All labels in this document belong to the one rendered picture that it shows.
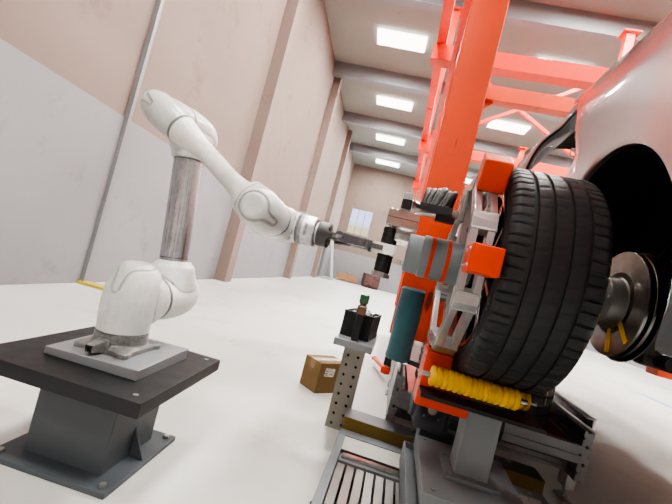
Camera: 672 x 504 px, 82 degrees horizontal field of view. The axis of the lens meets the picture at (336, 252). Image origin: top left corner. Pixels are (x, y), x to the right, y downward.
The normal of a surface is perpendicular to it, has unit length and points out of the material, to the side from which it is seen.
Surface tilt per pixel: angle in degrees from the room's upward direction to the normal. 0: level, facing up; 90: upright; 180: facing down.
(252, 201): 92
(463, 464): 90
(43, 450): 90
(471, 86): 90
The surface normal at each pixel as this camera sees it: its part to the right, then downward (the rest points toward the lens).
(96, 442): -0.10, -0.06
